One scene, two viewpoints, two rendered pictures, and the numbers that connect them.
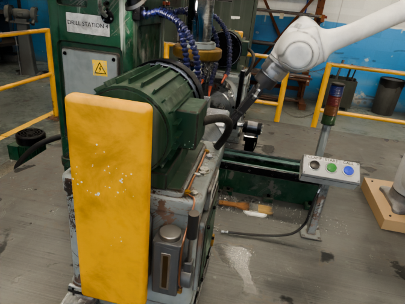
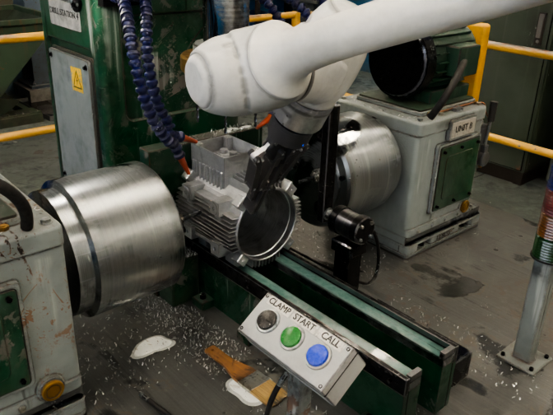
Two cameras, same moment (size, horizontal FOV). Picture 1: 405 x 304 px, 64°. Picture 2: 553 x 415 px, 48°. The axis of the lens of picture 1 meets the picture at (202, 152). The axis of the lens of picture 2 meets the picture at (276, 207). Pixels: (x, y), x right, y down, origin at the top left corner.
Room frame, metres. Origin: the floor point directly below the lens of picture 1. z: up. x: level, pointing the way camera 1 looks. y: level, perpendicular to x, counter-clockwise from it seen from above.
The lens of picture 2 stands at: (0.34, -0.81, 1.57)
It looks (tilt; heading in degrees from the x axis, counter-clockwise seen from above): 24 degrees down; 39
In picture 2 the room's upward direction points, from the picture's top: 2 degrees clockwise
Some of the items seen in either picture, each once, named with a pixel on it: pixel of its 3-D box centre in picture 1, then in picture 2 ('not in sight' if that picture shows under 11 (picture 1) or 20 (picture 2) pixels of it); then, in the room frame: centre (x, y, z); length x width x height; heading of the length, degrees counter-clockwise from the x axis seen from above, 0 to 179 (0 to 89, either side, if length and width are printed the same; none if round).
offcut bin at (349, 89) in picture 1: (339, 84); not in sight; (5.62, -2.21, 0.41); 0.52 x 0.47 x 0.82; 81
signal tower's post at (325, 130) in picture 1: (326, 127); (546, 267); (1.44, -0.56, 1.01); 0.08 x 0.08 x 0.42; 81
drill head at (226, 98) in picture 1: (214, 102); (345, 165); (1.55, -0.03, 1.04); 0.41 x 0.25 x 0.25; 171
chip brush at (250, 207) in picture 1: (245, 206); (243, 373); (1.02, -0.18, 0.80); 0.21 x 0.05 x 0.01; 84
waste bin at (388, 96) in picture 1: (386, 96); not in sight; (5.56, -3.05, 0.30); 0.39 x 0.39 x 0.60
